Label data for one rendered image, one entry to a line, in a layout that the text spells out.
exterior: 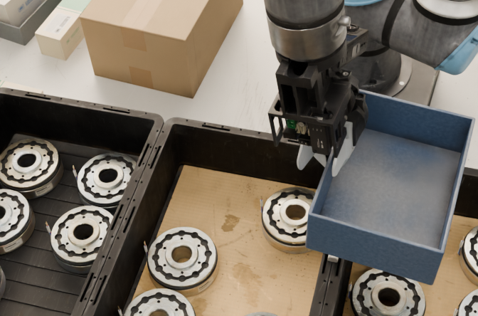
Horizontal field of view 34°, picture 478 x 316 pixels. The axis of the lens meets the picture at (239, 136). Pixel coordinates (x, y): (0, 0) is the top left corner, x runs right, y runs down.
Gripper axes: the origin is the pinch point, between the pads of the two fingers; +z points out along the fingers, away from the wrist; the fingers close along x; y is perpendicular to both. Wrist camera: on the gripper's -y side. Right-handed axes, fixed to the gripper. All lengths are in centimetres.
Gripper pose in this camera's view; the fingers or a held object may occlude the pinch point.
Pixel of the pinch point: (333, 155)
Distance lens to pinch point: 94.3
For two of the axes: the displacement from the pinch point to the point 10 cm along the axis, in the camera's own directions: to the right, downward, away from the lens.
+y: -3.8, 7.2, -5.8
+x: 9.1, 1.8, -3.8
